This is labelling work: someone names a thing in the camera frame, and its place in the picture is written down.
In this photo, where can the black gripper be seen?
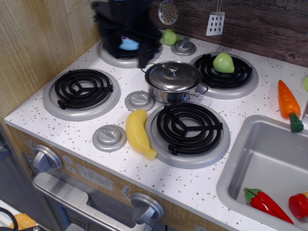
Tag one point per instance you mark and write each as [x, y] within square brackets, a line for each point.
[132, 23]

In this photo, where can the steel pot lid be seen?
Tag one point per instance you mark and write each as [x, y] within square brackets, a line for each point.
[173, 76]

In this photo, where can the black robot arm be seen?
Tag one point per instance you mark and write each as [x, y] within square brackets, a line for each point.
[124, 4]

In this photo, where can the steel toy pot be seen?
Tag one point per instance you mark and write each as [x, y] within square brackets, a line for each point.
[175, 97]

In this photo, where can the blue toy bowl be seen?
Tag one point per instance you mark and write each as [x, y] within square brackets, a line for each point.
[129, 45]

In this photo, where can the green toy lettuce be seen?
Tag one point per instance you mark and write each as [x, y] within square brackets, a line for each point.
[170, 37]

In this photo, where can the back left black burner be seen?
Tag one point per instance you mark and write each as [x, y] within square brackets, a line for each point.
[125, 58]

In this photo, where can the black burner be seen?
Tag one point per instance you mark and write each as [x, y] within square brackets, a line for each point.
[188, 135]
[125, 58]
[81, 94]
[225, 86]

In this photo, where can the hanging steel skimmer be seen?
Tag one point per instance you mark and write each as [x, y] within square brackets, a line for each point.
[168, 12]

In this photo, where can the grey knob middle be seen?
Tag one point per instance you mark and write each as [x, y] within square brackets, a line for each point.
[139, 100]

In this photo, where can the hanging steel spatula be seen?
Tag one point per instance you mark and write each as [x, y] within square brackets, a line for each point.
[216, 21]

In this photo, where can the green toy pear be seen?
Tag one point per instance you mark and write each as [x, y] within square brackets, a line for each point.
[223, 63]

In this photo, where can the yellow toy banana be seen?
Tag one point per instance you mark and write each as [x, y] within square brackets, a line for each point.
[136, 134]

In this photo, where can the front left black burner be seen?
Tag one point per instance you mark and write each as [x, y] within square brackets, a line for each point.
[81, 94]

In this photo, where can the front right black burner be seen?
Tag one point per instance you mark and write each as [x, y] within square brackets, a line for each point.
[188, 135]

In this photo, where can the grey knob front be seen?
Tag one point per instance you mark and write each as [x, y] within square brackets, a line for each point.
[109, 138]

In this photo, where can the back right black burner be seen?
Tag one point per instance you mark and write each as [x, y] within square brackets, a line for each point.
[225, 86]

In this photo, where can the grey oven knob left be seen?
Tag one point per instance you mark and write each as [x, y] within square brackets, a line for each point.
[45, 159]

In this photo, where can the grey oven knob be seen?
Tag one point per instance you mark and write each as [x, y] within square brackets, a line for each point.
[45, 159]
[145, 208]

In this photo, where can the orange toy carrot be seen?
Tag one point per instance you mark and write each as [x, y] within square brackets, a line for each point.
[289, 107]

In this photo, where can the grey oven knob right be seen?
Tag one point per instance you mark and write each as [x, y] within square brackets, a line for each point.
[145, 208]

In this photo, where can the silver toy sink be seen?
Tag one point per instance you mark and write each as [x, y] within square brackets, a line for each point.
[266, 155]

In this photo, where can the light green object right edge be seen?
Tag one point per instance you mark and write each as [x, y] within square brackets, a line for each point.
[306, 83]

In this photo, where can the red toy chili pepper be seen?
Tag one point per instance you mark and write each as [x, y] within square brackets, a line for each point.
[256, 198]

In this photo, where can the orange object bottom left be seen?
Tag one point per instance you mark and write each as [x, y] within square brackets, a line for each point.
[24, 221]

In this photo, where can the red toy tomato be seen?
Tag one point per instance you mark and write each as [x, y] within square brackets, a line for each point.
[298, 205]

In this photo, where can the grey oven door handle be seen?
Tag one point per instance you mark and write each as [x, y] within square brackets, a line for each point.
[76, 205]

